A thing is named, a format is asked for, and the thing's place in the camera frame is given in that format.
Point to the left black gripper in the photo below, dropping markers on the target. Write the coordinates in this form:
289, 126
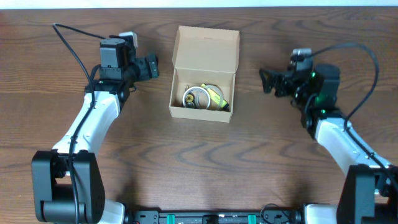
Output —
145, 69

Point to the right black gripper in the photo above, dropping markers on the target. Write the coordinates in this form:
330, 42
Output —
282, 79

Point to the white tape roll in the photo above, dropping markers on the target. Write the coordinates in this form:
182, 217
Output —
198, 91

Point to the yellow highlighter marker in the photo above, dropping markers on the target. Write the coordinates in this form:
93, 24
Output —
216, 97

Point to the clear tape roll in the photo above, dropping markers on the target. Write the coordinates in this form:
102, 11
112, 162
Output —
221, 99

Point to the brown cardboard box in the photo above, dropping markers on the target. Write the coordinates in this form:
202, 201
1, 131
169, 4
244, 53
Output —
208, 58

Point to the yellow black correction tape dispenser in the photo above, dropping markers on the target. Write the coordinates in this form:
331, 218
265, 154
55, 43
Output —
188, 99

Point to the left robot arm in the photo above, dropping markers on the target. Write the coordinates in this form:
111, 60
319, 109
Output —
67, 183

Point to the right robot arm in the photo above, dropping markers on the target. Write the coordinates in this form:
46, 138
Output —
369, 193

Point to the black aluminium mounting rail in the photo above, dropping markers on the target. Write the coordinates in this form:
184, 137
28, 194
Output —
266, 216

